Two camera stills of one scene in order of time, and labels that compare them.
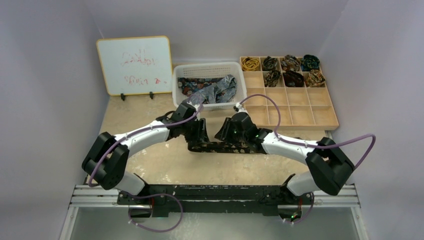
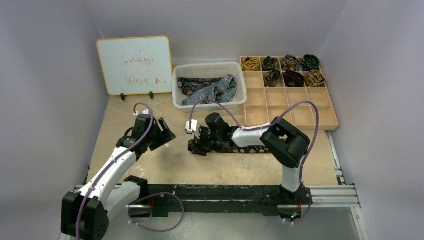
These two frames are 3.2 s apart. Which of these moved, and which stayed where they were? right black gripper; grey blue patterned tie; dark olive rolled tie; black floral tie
Moved: right black gripper
Stayed: black floral tie; dark olive rolled tie; grey blue patterned tie
